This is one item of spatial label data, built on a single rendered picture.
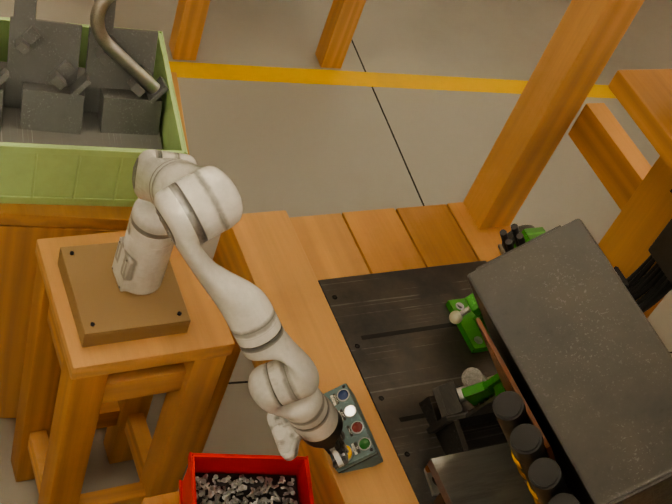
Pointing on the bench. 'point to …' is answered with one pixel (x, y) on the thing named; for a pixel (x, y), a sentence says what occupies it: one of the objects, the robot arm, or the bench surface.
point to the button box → (363, 458)
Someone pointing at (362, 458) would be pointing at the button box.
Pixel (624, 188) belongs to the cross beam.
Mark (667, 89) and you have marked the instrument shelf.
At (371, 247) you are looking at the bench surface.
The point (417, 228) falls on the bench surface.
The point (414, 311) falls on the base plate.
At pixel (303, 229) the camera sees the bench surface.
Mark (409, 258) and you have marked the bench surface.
